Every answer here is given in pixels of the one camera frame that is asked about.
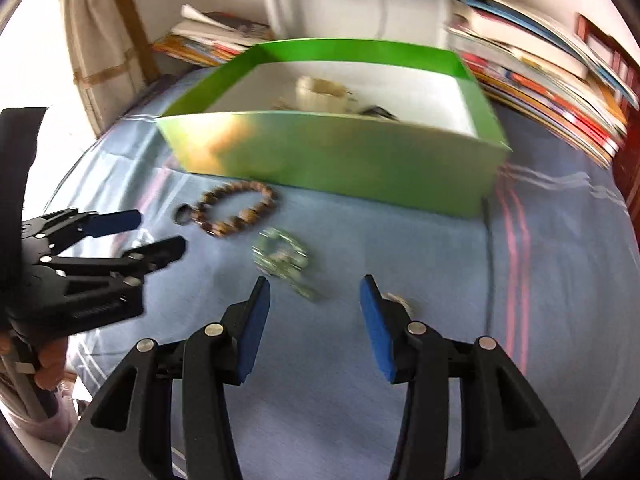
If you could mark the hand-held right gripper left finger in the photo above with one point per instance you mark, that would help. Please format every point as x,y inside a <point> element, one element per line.
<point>252,330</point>

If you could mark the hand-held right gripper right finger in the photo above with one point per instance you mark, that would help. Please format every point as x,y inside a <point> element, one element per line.
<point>377,330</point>

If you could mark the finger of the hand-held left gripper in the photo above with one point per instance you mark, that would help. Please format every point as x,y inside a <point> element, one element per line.
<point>160,252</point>
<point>112,222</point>

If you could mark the green cardboard box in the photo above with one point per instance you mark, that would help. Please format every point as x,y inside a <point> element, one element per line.
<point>350,170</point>

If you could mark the black wristwatch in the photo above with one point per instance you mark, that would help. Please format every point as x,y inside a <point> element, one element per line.
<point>380,112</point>

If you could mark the white wristwatch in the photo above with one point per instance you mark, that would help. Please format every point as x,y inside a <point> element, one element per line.
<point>325,95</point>

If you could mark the person's left hand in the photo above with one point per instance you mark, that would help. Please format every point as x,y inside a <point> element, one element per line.
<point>50,360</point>

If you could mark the blue plaid cloth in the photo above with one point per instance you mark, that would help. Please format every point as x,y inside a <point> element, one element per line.
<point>320,410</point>

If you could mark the beige curtain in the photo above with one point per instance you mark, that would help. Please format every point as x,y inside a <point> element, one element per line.
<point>105,50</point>

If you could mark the small stack of books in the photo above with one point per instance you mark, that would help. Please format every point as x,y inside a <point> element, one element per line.
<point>210,35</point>

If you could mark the large stack of books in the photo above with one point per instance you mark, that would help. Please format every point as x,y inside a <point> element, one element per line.
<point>540,85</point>

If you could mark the red wooden bench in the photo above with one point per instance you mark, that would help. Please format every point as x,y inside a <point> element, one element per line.
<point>625,110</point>

